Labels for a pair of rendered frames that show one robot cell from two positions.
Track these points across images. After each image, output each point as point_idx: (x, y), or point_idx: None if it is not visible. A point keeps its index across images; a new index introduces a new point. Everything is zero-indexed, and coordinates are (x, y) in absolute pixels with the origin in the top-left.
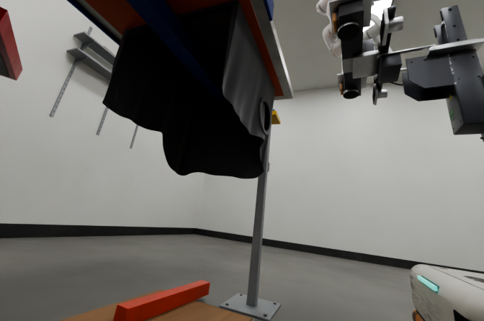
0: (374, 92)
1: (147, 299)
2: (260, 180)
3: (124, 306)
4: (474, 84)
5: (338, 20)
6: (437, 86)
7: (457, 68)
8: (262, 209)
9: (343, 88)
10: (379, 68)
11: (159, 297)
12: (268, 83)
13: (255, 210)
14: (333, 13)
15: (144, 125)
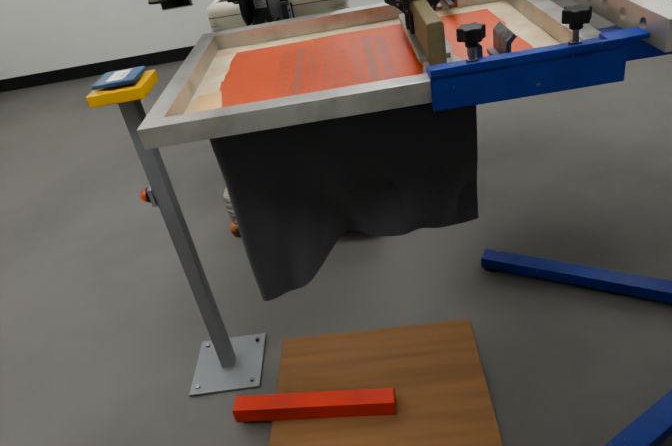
0: None
1: (360, 394)
2: (180, 218)
3: (393, 393)
4: (281, 15)
5: None
6: (276, 19)
7: None
8: (198, 256)
9: None
10: None
11: (344, 392)
12: None
13: (196, 266)
14: None
15: (383, 231)
